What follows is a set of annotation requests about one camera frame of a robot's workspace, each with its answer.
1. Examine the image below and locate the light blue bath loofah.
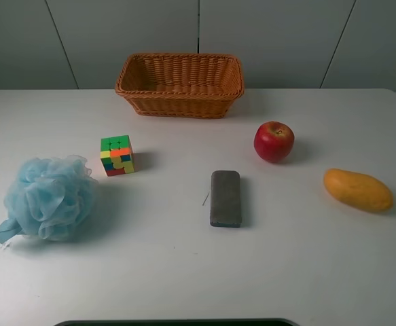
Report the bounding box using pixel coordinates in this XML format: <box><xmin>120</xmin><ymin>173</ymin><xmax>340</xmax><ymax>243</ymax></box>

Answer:
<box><xmin>0</xmin><ymin>155</ymin><xmax>98</xmax><ymax>244</ymax></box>

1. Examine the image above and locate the orange wicker basket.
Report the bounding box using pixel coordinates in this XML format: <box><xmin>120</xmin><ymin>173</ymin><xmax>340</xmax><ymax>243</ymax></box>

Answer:
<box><xmin>115</xmin><ymin>53</ymin><xmax>245</xmax><ymax>119</ymax></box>

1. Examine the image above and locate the multicoloured puzzle cube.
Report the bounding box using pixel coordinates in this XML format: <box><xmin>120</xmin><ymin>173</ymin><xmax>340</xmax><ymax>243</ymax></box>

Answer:
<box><xmin>100</xmin><ymin>135</ymin><xmax>135</xmax><ymax>177</ymax></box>

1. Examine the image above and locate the grey whiteboard eraser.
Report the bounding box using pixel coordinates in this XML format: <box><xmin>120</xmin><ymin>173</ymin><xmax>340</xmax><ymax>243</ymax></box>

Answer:
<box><xmin>210</xmin><ymin>170</ymin><xmax>242</xmax><ymax>228</ymax></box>

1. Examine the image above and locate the red apple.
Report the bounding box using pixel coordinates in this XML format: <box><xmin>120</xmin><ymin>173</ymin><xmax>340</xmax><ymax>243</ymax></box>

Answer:
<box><xmin>253</xmin><ymin>121</ymin><xmax>295</xmax><ymax>163</ymax></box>

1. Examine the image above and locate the yellow mango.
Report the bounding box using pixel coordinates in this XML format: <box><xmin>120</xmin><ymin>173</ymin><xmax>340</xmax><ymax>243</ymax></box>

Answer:
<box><xmin>323</xmin><ymin>168</ymin><xmax>394</xmax><ymax>213</ymax></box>

